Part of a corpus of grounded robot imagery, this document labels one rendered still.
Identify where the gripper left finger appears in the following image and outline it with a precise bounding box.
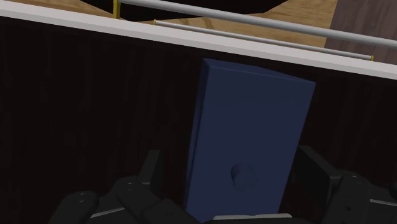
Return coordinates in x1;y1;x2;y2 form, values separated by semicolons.
48;148;202;224

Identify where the black chair with grey rails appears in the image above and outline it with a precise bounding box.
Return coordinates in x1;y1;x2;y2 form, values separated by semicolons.
80;0;397;62

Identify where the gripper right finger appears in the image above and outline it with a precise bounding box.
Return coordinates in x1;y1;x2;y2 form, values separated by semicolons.
291;144;397;224

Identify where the dark blue box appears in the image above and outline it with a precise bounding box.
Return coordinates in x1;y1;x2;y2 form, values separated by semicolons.
184;57;316;223

